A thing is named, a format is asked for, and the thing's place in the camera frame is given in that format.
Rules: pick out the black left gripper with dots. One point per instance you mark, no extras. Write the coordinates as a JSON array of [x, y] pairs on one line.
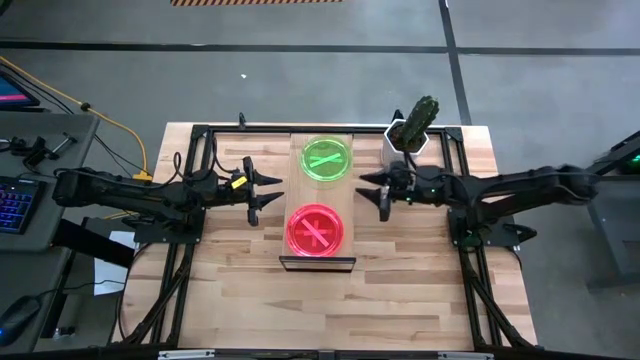
[[227, 195]]

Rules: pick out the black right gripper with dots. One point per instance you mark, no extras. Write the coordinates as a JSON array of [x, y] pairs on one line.
[[400, 187]]

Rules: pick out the translucent green plastic plate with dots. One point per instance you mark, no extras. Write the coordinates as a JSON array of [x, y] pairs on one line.
[[312, 172], [326, 159]]

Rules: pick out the translucent red plastic plate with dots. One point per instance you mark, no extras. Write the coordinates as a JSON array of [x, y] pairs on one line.
[[300, 245], [315, 231]]

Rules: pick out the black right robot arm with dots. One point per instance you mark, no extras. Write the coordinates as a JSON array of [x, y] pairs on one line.
[[525, 185]]

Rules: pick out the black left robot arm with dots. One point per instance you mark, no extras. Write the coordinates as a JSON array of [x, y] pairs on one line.
[[125, 192]]

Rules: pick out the yellow tag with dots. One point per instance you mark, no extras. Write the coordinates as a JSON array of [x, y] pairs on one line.
[[239, 181]]

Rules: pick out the white hexagonal plant pot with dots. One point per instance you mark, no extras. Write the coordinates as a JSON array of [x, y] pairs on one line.
[[390, 150]]

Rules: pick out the tall green cactus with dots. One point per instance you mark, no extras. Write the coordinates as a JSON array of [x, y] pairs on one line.
[[420, 122]]

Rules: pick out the white paper sheet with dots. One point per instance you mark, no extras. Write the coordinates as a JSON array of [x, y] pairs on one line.
[[107, 275]]

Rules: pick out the black clamp tool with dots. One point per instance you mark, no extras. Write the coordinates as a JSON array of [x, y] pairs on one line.
[[37, 150]]

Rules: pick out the backlit keyboard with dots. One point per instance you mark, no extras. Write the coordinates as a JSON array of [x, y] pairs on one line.
[[17, 205]]

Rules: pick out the grey desk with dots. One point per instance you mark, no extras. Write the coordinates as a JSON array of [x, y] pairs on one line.
[[30, 270]]

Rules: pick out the black box with green light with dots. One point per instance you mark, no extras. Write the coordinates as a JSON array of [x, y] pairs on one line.
[[620, 155]]

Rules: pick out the computer monitor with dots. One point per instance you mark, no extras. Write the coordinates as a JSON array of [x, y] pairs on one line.
[[15, 92]]

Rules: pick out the black computer mouse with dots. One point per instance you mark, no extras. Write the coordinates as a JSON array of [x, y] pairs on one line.
[[17, 320]]

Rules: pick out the silver aluminium bracket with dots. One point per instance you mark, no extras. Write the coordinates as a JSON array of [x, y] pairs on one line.
[[187, 355], [465, 355]]

